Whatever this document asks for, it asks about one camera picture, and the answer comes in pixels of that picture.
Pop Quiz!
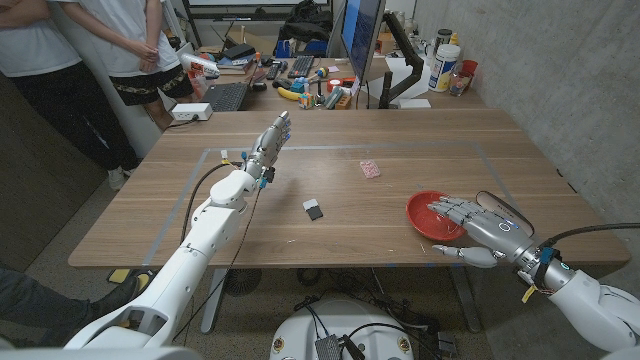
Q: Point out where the pink patterned packet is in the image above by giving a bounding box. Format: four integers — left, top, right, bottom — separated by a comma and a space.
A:
359, 159, 382, 180

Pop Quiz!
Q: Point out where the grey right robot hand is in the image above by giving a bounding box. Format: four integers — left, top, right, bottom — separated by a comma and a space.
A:
426, 195, 549, 284

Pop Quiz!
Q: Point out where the white tub blue label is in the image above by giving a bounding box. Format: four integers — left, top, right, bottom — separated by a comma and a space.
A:
428, 43, 462, 93

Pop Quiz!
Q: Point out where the white paper sheet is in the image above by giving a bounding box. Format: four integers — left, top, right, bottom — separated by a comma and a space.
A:
384, 55, 432, 101

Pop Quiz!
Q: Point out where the black laptop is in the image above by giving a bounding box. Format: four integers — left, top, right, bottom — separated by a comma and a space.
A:
198, 69, 269, 113

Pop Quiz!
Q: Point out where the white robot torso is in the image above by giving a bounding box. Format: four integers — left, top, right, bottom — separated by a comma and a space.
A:
0, 346, 204, 360

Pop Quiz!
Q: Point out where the red cup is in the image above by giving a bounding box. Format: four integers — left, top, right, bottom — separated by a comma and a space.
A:
459, 59, 479, 91

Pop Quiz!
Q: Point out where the white snack bag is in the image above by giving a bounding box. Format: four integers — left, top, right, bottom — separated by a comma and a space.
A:
179, 52, 221, 79

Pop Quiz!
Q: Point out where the black flat device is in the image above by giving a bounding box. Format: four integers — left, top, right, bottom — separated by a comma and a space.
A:
222, 43, 257, 61

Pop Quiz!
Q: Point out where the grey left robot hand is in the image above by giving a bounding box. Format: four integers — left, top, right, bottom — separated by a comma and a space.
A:
241, 109, 293, 190

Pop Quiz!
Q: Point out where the cardboard box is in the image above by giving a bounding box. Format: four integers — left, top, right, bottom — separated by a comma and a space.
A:
375, 31, 397, 55

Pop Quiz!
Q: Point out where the person in black trousers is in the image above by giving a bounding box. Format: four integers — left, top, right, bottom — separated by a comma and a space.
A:
0, 0, 142, 191

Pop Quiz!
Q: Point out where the beige oval case black rim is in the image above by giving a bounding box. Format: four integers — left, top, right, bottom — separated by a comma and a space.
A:
475, 190, 536, 237

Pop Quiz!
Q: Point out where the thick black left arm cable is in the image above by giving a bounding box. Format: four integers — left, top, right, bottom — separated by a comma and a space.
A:
179, 159, 246, 245

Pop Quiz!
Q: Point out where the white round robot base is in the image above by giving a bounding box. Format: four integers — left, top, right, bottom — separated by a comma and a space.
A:
269, 298, 415, 360

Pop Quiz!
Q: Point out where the black backpack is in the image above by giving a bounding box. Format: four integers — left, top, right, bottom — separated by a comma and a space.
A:
277, 0, 334, 44

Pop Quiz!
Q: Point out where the stack of books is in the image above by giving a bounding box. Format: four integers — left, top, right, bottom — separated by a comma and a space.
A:
215, 53, 257, 76

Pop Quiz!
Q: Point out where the black keyboard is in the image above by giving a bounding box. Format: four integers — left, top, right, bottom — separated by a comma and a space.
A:
287, 54, 316, 79

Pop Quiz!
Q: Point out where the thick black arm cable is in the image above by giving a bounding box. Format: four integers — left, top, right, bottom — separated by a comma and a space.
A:
179, 159, 246, 245
537, 221, 640, 250

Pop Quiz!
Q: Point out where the black and white battery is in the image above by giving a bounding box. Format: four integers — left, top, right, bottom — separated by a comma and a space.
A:
302, 198, 324, 222

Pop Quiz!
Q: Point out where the person in camouflage shorts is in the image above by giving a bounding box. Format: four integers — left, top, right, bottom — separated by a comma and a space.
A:
49, 0, 196, 131

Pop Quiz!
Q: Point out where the round black floor fan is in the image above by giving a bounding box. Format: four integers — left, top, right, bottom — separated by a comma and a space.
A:
223, 268, 263, 298

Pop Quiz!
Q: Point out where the red bowl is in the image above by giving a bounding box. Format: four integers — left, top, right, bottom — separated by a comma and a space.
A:
405, 190, 467, 242

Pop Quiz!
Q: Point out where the computer monitor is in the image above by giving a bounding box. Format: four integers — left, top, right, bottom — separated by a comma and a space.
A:
340, 0, 387, 84

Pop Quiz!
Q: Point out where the grey table leg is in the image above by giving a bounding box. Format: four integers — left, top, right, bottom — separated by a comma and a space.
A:
448, 264, 482, 334
200, 268, 229, 335

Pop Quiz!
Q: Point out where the clear glass jar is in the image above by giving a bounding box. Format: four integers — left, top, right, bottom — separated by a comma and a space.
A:
448, 69, 474, 97

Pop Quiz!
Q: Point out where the blue bin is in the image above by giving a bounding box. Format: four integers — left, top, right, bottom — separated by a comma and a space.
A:
274, 38, 329, 59

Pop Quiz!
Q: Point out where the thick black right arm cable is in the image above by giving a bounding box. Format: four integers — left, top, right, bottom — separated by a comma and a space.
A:
537, 221, 640, 250

